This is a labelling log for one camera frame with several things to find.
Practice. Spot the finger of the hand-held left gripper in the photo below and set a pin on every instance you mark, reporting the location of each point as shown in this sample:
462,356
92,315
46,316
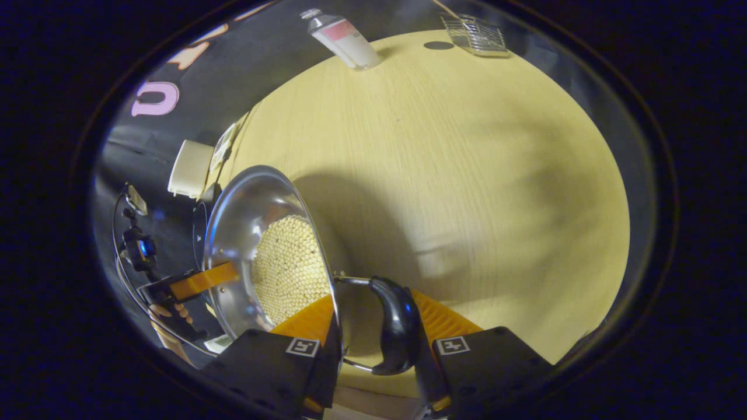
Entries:
201,280

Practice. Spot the white toaster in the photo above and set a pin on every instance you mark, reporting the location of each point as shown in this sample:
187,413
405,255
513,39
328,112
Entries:
189,169

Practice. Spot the black induction cooktop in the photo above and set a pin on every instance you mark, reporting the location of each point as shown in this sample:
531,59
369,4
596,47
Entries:
199,233

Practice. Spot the small dark round disc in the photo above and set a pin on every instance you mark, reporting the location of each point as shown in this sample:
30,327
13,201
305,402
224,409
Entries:
438,45

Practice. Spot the clear holder with stick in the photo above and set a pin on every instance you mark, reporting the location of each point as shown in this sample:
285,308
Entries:
475,38

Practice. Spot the white divided dish of beans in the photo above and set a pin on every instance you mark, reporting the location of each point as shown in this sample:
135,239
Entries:
223,146

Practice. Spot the white bottle with pink label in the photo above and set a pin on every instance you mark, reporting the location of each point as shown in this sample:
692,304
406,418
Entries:
344,41

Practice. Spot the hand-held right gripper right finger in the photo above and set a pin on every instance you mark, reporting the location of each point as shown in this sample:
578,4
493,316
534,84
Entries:
427,382

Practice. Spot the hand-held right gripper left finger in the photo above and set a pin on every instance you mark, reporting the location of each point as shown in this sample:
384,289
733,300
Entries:
328,379

